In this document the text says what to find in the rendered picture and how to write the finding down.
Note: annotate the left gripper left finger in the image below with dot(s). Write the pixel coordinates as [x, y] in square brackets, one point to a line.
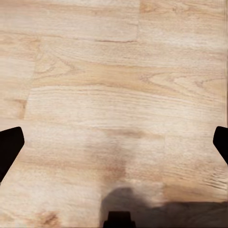
[11, 143]

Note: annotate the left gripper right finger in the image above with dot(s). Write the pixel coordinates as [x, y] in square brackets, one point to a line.
[220, 140]

